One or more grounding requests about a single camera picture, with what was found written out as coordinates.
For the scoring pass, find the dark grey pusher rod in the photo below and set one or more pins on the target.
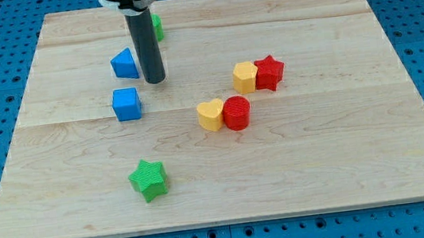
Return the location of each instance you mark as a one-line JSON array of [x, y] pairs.
[[146, 46]]

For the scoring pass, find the red star block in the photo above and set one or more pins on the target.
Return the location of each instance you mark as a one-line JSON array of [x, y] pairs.
[[269, 74]]

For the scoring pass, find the green star block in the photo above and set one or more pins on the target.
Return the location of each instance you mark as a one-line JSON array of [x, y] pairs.
[[149, 179]]

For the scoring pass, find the light wooden board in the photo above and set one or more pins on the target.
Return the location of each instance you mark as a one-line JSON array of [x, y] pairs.
[[344, 130]]

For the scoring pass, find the green block behind rod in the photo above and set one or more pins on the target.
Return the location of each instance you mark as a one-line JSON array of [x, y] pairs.
[[159, 32]]

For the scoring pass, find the blue triangle block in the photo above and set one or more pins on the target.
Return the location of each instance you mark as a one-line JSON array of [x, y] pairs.
[[124, 65]]

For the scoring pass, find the blue cube block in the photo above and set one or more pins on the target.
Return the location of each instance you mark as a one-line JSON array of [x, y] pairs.
[[126, 104]]

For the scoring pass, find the yellow heart block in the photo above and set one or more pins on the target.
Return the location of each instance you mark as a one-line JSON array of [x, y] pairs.
[[210, 114]]

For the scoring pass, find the yellow pentagon block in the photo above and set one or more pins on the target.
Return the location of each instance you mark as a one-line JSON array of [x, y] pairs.
[[244, 77]]

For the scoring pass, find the red cylinder block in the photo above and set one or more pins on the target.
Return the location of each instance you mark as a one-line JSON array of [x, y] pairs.
[[236, 113]]

